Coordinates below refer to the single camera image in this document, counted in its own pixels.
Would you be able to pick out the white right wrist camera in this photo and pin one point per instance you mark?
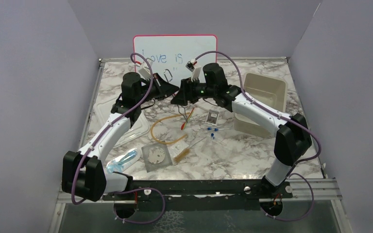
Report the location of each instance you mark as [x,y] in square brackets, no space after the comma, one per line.
[195,69]

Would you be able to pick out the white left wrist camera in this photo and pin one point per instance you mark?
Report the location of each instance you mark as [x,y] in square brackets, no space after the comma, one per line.
[143,70]

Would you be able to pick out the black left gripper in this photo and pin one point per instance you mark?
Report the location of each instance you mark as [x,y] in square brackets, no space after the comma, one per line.
[166,88]

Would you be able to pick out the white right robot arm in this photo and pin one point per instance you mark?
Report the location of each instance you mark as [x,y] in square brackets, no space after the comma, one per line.
[291,133]

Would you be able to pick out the small clear zip bag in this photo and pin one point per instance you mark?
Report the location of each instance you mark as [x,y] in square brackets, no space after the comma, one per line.
[176,148]

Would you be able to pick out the yellow rubber tubing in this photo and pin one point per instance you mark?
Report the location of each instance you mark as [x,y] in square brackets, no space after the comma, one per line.
[163,130]

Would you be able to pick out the white plastic container lid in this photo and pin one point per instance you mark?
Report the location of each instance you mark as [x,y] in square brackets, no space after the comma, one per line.
[123,130]

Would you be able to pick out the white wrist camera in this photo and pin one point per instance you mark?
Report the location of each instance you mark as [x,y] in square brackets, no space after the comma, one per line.
[143,70]
[195,69]

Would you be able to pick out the blue item blister pack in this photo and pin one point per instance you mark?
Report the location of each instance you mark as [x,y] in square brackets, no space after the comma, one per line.
[124,161]

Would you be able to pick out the bag of filter paper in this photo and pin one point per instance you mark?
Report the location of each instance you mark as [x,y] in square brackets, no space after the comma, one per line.
[156,156]

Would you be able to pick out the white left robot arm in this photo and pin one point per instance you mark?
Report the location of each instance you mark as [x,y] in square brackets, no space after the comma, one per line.
[83,173]

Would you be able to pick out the metal crucible tongs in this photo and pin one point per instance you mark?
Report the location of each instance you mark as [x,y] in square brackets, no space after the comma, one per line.
[181,109]

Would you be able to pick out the beige plastic bin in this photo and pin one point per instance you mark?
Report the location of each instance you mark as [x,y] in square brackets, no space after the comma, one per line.
[269,90]

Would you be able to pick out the pink framed whiteboard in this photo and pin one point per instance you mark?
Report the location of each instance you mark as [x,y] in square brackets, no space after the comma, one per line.
[169,54]

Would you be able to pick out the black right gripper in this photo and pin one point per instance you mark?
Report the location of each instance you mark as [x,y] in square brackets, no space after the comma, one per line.
[180,98]

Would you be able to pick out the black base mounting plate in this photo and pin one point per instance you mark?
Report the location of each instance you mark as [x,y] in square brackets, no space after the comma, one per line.
[190,204]

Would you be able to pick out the small bag black granules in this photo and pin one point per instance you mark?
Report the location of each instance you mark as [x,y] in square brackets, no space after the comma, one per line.
[212,117]

